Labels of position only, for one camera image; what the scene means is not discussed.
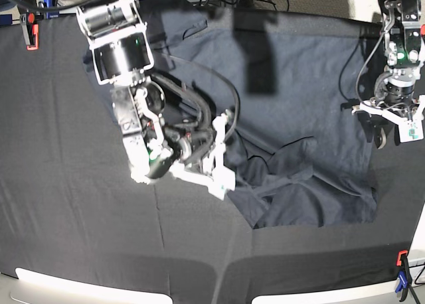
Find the red clamp far left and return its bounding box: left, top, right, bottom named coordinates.
left=20, top=13, right=39, bottom=51

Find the dark grey t-shirt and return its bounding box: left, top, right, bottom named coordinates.
left=82, top=0, right=379, bottom=230

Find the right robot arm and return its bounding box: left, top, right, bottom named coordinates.
left=70, top=0, right=237, bottom=199

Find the black table cloth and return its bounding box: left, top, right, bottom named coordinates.
left=1, top=17, right=424, bottom=303

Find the red blue clamp near right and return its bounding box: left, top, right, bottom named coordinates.
left=394, top=250, right=420, bottom=304

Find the blue clamp far left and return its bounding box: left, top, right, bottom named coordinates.
left=37, top=0, right=60, bottom=19

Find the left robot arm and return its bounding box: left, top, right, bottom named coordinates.
left=352, top=0, right=424, bottom=145

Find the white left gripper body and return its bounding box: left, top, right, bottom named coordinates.
left=351, top=96, right=424, bottom=143

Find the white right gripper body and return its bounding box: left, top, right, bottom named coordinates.
left=169, top=113, right=236, bottom=200

